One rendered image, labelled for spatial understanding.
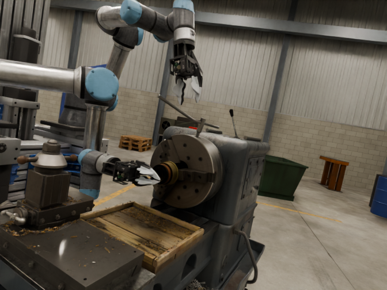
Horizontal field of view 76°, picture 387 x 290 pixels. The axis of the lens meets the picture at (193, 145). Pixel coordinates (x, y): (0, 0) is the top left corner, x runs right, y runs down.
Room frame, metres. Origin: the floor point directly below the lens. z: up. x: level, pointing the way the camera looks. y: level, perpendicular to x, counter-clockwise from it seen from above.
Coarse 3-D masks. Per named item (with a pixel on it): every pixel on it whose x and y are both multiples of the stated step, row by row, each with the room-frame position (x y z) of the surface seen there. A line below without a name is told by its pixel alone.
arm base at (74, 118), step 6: (66, 108) 1.30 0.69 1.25; (72, 108) 1.29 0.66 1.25; (78, 108) 1.31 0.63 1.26; (66, 114) 1.29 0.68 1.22; (72, 114) 1.29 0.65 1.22; (78, 114) 1.30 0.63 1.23; (84, 114) 1.33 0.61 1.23; (60, 120) 1.28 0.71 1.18; (66, 120) 1.28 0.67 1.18; (72, 120) 1.29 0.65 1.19; (78, 120) 1.30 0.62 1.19; (84, 120) 1.33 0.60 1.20; (78, 126) 1.30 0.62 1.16; (84, 126) 1.33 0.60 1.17
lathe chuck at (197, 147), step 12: (180, 144) 1.03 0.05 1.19; (192, 144) 1.01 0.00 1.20; (204, 144) 1.00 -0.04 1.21; (156, 156) 1.08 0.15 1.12; (180, 156) 1.03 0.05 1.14; (192, 156) 1.00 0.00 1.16; (204, 156) 0.98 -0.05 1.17; (216, 156) 1.02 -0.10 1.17; (180, 168) 1.12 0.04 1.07; (192, 168) 1.00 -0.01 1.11; (204, 168) 0.97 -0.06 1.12; (216, 168) 0.98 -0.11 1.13; (216, 180) 0.98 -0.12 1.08; (180, 192) 1.01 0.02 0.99; (192, 192) 0.99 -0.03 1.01; (204, 192) 0.96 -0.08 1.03; (168, 204) 1.04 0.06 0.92; (180, 204) 1.01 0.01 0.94; (192, 204) 0.98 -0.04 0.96
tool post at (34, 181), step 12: (36, 168) 0.58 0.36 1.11; (60, 168) 0.60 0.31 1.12; (36, 180) 0.57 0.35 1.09; (48, 180) 0.56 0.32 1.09; (60, 180) 0.60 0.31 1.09; (36, 192) 0.57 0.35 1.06; (48, 192) 0.57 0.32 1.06; (60, 192) 0.60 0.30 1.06; (36, 204) 0.57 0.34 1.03; (48, 204) 0.57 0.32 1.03; (60, 204) 0.61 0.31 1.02
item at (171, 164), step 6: (168, 162) 0.94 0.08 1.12; (156, 168) 0.91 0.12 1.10; (162, 168) 0.89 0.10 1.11; (168, 168) 0.90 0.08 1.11; (174, 168) 0.93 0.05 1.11; (162, 174) 0.96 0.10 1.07; (168, 174) 0.89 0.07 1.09; (174, 174) 0.91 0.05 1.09; (162, 180) 0.89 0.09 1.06; (168, 180) 0.89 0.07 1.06; (174, 180) 0.93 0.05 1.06
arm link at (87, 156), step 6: (84, 150) 0.96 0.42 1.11; (90, 150) 0.95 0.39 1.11; (96, 150) 0.97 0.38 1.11; (78, 156) 0.95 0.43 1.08; (84, 156) 0.93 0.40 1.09; (90, 156) 0.92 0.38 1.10; (96, 156) 0.91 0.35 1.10; (84, 162) 0.93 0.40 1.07; (90, 162) 0.91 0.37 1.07; (96, 162) 0.90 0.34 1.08; (84, 168) 0.93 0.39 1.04; (90, 168) 0.92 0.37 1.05
